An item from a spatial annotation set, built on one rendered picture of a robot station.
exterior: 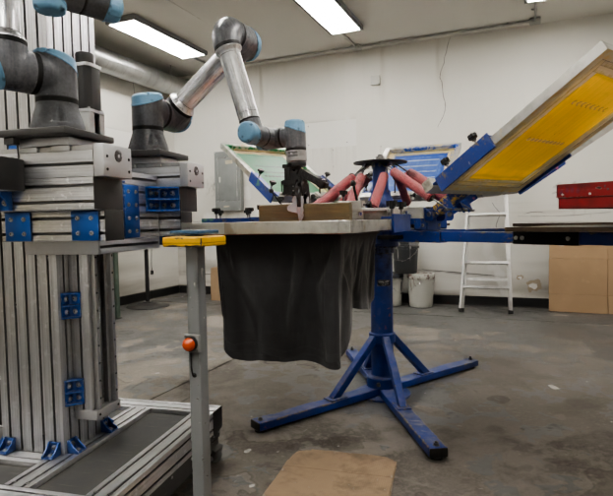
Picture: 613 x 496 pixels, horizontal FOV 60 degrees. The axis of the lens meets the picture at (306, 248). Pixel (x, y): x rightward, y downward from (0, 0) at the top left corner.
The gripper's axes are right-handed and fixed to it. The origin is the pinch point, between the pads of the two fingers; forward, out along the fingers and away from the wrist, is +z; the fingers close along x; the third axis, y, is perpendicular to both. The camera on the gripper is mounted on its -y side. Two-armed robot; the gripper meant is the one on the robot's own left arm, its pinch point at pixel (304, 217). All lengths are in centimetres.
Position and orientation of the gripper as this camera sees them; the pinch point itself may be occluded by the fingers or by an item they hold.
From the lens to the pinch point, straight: 191.7
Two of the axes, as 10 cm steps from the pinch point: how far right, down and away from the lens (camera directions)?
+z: 0.5, 10.0, 0.4
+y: -9.2, 0.3, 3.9
